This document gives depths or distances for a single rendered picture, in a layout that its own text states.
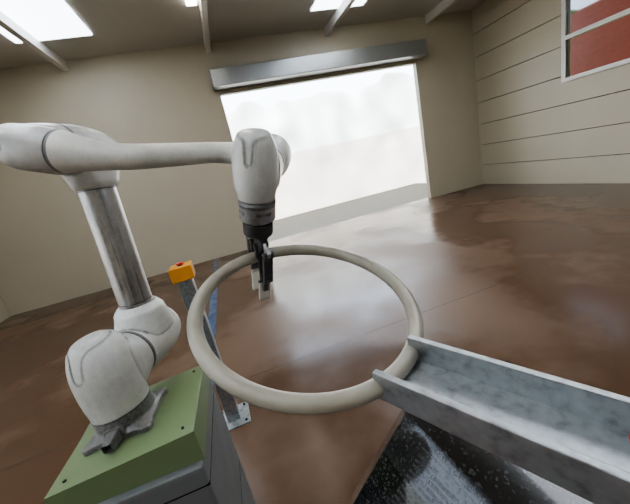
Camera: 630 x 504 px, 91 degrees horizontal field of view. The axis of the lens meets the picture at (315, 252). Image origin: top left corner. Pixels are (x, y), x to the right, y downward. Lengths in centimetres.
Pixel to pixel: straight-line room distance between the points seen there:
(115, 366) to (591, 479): 96
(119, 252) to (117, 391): 39
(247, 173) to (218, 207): 607
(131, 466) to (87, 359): 28
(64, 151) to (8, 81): 676
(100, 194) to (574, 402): 114
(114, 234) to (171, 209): 575
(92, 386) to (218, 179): 596
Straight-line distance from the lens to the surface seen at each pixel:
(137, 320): 113
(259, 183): 70
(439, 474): 83
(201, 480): 102
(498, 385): 58
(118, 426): 107
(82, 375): 103
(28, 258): 770
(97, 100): 719
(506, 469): 81
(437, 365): 61
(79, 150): 91
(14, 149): 99
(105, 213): 110
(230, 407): 226
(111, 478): 103
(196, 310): 67
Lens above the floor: 146
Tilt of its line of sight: 16 degrees down
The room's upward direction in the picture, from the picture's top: 13 degrees counter-clockwise
